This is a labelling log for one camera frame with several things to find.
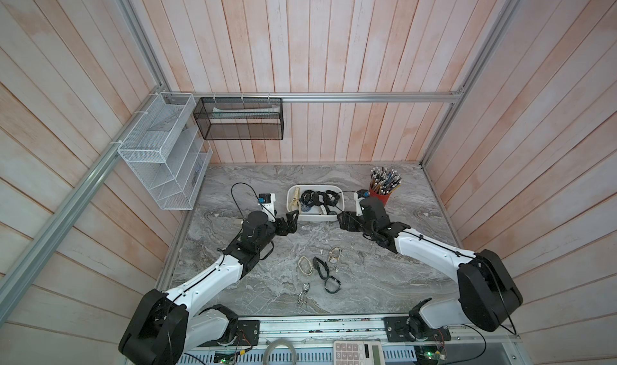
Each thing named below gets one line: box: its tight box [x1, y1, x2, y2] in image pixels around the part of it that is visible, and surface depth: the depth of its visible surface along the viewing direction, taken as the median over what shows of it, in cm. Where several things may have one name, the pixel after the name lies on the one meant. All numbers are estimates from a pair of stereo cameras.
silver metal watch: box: [297, 282, 311, 312], surface depth 82 cm
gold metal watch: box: [327, 246, 342, 263], surface depth 92 cm
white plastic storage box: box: [286, 184, 346, 222], surface depth 103 cm
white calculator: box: [332, 340, 386, 365], surface depth 70 cm
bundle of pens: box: [369, 166, 403, 195], surface depth 94 cm
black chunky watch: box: [298, 189, 323, 213], surface depth 104 cm
